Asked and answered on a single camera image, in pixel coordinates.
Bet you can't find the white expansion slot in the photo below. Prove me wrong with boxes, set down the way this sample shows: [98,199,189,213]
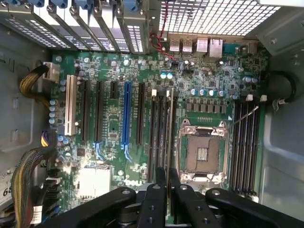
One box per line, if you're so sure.
[64,74,77,136]

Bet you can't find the blue expansion slot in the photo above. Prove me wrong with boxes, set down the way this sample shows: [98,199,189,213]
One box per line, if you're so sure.
[121,81,133,146]

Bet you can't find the small yellow purple wire plug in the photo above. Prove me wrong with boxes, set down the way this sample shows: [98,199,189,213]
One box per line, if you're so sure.
[39,129,57,150]

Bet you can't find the black RAM slot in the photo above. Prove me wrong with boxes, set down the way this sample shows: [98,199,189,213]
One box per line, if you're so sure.
[171,91,179,172]
[163,95,172,171]
[251,94,268,197]
[238,99,247,194]
[155,91,165,172]
[244,94,255,196]
[147,89,158,185]
[231,99,241,193]

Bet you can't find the blue plastic retention clip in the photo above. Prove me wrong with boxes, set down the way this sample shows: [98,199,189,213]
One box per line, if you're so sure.
[75,0,95,11]
[123,0,139,13]
[4,0,32,7]
[50,0,72,10]

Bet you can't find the silver CPU socket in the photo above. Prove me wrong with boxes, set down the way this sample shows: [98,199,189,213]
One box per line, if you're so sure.
[178,120,230,185]

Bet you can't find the white printed label sticker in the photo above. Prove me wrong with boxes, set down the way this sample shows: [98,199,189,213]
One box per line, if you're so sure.
[0,166,16,210]

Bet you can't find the thin silver locking lever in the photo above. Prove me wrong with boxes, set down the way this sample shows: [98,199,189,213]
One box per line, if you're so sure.
[225,105,260,131]

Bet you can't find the green motherboard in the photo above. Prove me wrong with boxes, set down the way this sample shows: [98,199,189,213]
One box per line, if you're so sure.
[50,40,271,228]

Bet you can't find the yellow and black power wires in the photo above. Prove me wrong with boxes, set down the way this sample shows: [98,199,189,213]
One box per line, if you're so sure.
[19,65,52,110]

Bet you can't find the silver USB port block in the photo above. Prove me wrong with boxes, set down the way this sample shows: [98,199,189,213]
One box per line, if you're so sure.
[169,38,181,53]
[181,38,194,54]
[196,37,209,54]

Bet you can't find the grey metal PC case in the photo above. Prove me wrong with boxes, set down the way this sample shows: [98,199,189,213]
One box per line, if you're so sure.
[0,0,304,228]

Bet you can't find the long black expansion slot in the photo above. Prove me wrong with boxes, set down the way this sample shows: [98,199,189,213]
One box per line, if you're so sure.
[94,80,103,141]
[136,82,146,145]
[81,80,90,141]

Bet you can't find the thick black wire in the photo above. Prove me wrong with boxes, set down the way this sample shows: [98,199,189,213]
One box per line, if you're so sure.
[266,70,298,105]

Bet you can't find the silver ethernet port block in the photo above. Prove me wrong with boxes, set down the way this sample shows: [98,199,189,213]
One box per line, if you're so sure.
[208,37,224,59]

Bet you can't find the white power connector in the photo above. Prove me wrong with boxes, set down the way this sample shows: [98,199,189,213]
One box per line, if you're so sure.
[43,61,60,83]

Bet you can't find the short black expansion slot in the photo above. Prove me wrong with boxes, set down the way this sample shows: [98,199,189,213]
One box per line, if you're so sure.
[110,81,118,99]

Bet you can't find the silver expansion slot cover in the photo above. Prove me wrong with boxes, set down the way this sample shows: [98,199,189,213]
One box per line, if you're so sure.
[115,4,150,54]
[0,9,77,51]

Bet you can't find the red and black twisted wire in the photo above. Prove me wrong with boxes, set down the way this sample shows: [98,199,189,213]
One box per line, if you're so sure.
[149,0,178,61]

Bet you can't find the multicolour wire bundle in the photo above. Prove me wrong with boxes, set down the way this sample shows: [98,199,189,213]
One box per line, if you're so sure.
[10,146,58,228]

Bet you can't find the silver chipset heatsink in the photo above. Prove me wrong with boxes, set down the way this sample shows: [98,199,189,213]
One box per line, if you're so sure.
[77,165,113,198]

